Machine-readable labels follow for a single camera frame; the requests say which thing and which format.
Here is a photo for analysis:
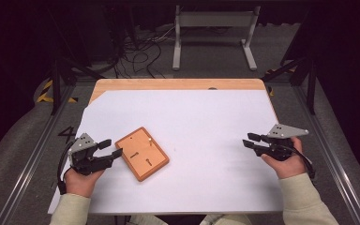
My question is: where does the person's right leg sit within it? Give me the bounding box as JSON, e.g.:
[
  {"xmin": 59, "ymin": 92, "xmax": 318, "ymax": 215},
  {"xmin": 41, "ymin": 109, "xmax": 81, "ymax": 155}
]
[{"xmin": 200, "ymin": 213, "xmax": 253, "ymax": 225}]

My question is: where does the person's left hand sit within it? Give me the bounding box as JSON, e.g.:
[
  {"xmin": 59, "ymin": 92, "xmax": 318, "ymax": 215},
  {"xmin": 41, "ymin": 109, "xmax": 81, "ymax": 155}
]
[{"xmin": 64, "ymin": 167, "xmax": 106, "ymax": 199}]

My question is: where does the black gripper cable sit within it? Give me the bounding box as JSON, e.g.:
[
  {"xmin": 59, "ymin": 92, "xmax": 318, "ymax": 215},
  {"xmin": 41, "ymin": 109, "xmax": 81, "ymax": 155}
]
[
  {"xmin": 56, "ymin": 142, "xmax": 76, "ymax": 196},
  {"xmin": 289, "ymin": 144, "xmax": 316, "ymax": 180}
]

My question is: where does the white metal stand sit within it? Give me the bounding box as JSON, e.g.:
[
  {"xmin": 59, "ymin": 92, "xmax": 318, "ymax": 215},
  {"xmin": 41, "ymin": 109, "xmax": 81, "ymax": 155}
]
[{"xmin": 172, "ymin": 5, "xmax": 262, "ymax": 72}]

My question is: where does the white paper sheet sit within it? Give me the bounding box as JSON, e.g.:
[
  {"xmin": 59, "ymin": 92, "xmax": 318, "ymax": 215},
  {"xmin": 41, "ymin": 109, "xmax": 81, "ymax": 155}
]
[{"xmin": 47, "ymin": 89, "xmax": 284, "ymax": 216}]

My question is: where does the yellow black hazard tape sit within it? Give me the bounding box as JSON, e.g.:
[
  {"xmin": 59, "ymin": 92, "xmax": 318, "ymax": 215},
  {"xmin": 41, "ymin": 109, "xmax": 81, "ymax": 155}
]
[{"xmin": 36, "ymin": 79, "xmax": 79, "ymax": 104}]

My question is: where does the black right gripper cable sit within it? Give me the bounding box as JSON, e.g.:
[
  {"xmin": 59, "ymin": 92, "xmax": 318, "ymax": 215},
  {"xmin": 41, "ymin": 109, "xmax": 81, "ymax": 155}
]
[{"xmin": 289, "ymin": 144, "xmax": 316, "ymax": 180}]

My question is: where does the person's right hand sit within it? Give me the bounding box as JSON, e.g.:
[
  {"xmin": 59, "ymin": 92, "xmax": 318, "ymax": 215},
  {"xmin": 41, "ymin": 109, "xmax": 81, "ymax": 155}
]
[{"xmin": 260, "ymin": 136, "xmax": 308, "ymax": 180}]

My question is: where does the black metal stand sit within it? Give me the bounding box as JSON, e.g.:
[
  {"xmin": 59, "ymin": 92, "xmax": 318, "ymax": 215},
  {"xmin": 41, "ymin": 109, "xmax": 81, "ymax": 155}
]
[
  {"xmin": 50, "ymin": 55, "xmax": 105, "ymax": 116},
  {"xmin": 261, "ymin": 55, "xmax": 318, "ymax": 116}
]

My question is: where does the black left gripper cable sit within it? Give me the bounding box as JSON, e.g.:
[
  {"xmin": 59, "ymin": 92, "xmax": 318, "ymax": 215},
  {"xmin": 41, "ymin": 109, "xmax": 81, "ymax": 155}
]
[{"xmin": 56, "ymin": 142, "xmax": 76, "ymax": 196}]

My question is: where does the aluminium floor rail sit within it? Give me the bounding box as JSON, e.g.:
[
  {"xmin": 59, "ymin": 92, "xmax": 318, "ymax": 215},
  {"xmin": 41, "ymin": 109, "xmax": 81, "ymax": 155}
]
[
  {"xmin": 0, "ymin": 85, "xmax": 76, "ymax": 225},
  {"xmin": 293, "ymin": 85, "xmax": 360, "ymax": 225}
]

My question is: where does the tangle of black floor cables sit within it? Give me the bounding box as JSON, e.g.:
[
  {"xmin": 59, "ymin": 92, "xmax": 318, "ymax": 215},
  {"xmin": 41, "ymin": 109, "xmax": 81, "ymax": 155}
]
[{"xmin": 114, "ymin": 26, "xmax": 176, "ymax": 80}]

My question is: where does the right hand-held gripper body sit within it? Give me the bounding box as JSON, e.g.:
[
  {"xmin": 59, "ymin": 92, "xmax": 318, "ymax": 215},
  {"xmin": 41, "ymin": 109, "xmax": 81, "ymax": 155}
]
[{"xmin": 253, "ymin": 123, "xmax": 310, "ymax": 162}]

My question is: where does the wooden tray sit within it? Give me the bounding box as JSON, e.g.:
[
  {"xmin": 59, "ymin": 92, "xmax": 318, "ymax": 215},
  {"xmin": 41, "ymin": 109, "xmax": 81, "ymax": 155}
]
[{"xmin": 114, "ymin": 126, "xmax": 171, "ymax": 183}]

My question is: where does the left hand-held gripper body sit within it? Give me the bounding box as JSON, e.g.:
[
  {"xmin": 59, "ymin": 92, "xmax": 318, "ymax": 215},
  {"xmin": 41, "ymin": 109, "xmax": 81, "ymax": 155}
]
[{"xmin": 67, "ymin": 132, "xmax": 114, "ymax": 176}]

